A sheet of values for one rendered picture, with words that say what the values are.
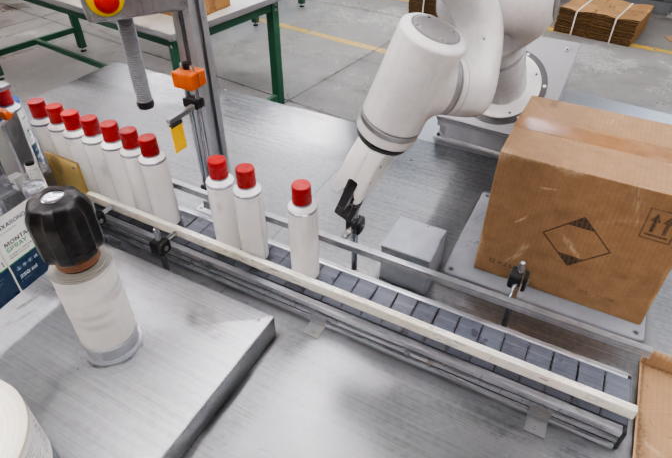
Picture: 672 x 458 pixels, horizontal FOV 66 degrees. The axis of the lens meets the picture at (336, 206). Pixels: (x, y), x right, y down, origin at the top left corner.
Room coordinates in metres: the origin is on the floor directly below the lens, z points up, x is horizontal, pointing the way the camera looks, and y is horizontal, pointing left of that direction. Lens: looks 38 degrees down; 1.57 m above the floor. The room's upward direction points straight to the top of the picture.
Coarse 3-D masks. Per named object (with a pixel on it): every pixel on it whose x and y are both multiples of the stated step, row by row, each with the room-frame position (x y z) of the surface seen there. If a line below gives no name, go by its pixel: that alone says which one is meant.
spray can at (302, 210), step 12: (300, 180) 0.69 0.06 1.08; (300, 192) 0.67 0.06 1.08; (288, 204) 0.68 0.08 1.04; (300, 204) 0.67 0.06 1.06; (312, 204) 0.68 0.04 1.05; (288, 216) 0.67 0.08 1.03; (300, 216) 0.66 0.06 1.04; (312, 216) 0.67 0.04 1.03; (300, 228) 0.66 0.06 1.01; (312, 228) 0.67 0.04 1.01; (300, 240) 0.66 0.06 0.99; (312, 240) 0.66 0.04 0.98; (300, 252) 0.66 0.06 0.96; (312, 252) 0.66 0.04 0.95; (300, 264) 0.66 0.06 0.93; (312, 264) 0.66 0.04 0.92; (312, 276) 0.66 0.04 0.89
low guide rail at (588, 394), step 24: (144, 216) 0.81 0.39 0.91; (192, 240) 0.75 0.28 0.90; (216, 240) 0.74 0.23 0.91; (264, 264) 0.67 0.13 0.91; (312, 288) 0.63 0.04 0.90; (336, 288) 0.61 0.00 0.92; (384, 312) 0.56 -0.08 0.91; (432, 336) 0.52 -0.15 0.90; (456, 336) 0.51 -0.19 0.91; (504, 360) 0.47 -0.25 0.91; (552, 384) 0.44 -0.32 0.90; (576, 384) 0.43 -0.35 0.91; (624, 408) 0.39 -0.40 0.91
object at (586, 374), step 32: (192, 224) 0.83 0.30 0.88; (224, 256) 0.73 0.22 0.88; (288, 256) 0.73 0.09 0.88; (288, 288) 0.65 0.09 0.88; (352, 288) 0.65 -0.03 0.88; (384, 288) 0.65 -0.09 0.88; (384, 320) 0.57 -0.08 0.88; (448, 320) 0.57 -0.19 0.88; (448, 352) 0.51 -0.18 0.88; (512, 352) 0.51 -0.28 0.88; (544, 352) 0.51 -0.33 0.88; (608, 384) 0.45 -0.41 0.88; (608, 416) 0.40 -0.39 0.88
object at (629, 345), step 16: (192, 192) 0.84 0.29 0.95; (320, 240) 0.70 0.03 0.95; (336, 240) 0.69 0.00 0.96; (368, 256) 0.65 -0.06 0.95; (384, 256) 0.64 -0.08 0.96; (416, 272) 0.61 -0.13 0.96; (432, 272) 0.61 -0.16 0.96; (464, 288) 0.57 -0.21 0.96; (480, 288) 0.57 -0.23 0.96; (512, 304) 0.54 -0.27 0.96; (528, 304) 0.54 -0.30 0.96; (544, 320) 0.51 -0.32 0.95; (560, 320) 0.51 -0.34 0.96; (576, 320) 0.51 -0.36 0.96; (592, 336) 0.48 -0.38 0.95; (608, 336) 0.48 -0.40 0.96; (640, 352) 0.45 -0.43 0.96
